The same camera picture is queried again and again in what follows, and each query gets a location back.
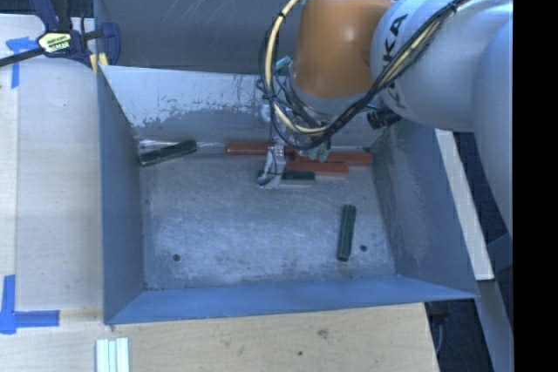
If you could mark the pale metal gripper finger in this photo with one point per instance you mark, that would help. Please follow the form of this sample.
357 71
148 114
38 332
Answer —
274 163
269 184

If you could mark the dark green flat block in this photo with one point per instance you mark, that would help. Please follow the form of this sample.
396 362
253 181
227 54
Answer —
168 152
346 233
298 175

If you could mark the red-brown flat block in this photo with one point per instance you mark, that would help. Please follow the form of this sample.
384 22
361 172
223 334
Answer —
349 157
246 147
322 167

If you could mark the grey metal bin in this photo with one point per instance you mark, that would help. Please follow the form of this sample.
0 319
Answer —
244 226

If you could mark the pale wood flat board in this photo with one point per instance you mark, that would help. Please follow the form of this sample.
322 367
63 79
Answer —
56 187

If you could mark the black cylinder on white bracket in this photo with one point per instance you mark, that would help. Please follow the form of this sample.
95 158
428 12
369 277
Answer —
383 118

